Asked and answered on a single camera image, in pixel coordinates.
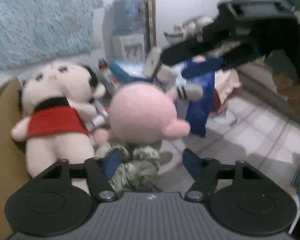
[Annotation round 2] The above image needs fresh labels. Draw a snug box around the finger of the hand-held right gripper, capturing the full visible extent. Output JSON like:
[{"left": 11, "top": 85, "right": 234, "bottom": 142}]
[
  {"left": 223, "top": 43, "right": 263, "bottom": 68},
  {"left": 161, "top": 22, "right": 251, "bottom": 67}
]

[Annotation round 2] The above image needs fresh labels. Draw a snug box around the plaid bed sheet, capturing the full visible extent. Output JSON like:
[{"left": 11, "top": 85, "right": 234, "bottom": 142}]
[{"left": 160, "top": 92, "right": 300, "bottom": 232}]

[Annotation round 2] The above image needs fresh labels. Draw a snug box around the blue plastic bag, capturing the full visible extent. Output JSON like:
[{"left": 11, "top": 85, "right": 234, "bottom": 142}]
[{"left": 182, "top": 58, "right": 217, "bottom": 137}]

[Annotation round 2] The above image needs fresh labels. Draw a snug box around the brown cloth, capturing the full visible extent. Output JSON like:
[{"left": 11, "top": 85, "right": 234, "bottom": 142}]
[{"left": 272, "top": 72, "right": 300, "bottom": 117}]

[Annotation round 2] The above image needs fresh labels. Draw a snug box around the white plush doll red dress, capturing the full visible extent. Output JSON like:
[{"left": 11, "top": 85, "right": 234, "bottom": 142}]
[{"left": 10, "top": 64, "right": 107, "bottom": 178}]

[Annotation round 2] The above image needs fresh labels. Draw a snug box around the grey white cloth pile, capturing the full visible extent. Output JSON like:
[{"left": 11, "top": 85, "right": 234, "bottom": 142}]
[{"left": 164, "top": 16, "right": 215, "bottom": 44}]

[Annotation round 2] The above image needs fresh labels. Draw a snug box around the blue white package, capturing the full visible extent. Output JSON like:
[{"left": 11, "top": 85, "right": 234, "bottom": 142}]
[{"left": 109, "top": 60, "right": 153, "bottom": 83}]

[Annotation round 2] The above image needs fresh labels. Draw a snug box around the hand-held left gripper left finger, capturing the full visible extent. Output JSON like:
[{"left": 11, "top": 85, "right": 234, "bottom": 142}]
[{"left": 35, "top": 148, "right": 123, "bottom": 203}]

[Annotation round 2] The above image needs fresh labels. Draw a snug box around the wooden framed board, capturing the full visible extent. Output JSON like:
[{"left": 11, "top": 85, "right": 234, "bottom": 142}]
[{"left": 144, "top": 0, "right": 157, "bottom": 53}]

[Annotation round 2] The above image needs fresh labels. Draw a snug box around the teal wall blanket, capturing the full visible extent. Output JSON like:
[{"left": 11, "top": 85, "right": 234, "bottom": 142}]
[{"left": 0, "top": 0, "right": 103, "bottom": 78}]

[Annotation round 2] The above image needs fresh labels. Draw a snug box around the pink cloth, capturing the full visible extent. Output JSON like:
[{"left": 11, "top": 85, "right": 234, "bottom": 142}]
[{"left": 214, "top": 69, "right": 241, "bottom": 112}]

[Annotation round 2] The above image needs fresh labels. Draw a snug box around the brown cardboard box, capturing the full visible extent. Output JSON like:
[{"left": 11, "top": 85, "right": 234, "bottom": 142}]
[{"left": 0, "top": 79, "right": 33, "bottom": 240}]

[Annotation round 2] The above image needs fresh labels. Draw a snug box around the white water dispenser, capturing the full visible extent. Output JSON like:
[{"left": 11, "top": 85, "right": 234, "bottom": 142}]
[{"left": 112, "top": 33, "right": 145, "bottom": 62}]

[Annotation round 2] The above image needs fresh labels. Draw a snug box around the pink plush doll camouflage outfit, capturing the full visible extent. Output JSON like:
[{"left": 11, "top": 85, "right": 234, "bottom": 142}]
[{"left": 94, "top": 81, "right": 191, "bottom": 194}]

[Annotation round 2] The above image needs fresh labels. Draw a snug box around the small white silver tube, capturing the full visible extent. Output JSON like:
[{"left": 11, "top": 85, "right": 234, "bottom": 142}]
[{"left": 89, "top": 107, "right": 110, "bottom": 133}]

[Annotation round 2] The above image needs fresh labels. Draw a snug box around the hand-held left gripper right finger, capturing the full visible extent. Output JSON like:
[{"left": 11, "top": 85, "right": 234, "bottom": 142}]
[{"left": 182, "top": 148, "right": 265, "bottom": 203}]

